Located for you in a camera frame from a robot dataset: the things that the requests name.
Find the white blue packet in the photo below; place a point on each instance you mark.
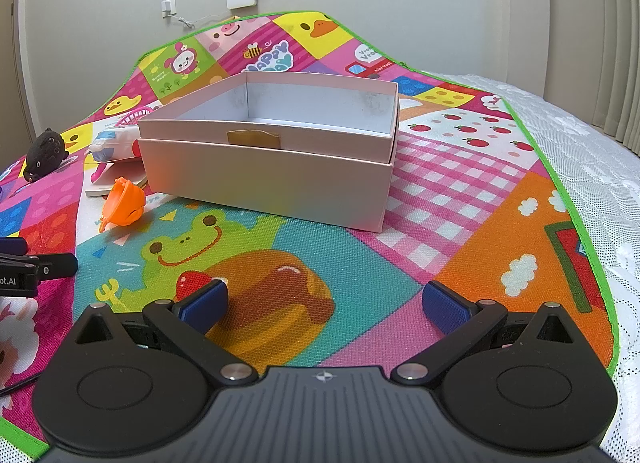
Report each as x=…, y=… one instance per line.
x=112, y=143

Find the white wall outlet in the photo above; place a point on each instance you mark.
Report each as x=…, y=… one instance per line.
x=169, y=7

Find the colourful cartoon play mat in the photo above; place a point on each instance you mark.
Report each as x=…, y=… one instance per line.
x=450, y=183

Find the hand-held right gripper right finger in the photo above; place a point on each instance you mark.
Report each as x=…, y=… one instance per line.
x=445, y=304

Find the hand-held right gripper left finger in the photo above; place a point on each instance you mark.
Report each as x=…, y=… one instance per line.
x=205, y=302

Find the white paper card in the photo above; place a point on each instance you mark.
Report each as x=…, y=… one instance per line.
x=97, y=190

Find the white quilted bed cover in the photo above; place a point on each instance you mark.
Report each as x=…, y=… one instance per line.
x=590, y=168

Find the beige curtain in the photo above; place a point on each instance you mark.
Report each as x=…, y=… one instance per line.
x=600, y=33

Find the black plush toy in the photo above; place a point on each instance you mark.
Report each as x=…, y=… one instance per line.
x=46, y=155

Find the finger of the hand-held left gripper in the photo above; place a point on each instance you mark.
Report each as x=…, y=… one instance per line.
x=12, y=245
x=57, y=265

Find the orange plastic toy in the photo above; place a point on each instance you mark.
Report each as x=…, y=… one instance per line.
x=125, y=203

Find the pink toy net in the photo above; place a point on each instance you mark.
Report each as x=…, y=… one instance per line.
x=135, y=118

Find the pink cardboard box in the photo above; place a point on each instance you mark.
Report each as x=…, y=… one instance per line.
x=260, y=178

